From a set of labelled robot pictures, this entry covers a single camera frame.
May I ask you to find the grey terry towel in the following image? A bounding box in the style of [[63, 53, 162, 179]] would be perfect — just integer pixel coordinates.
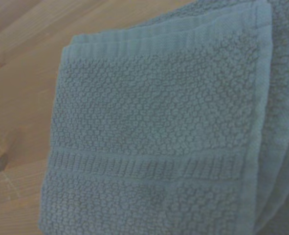
[[37, 0, 289, 235]]

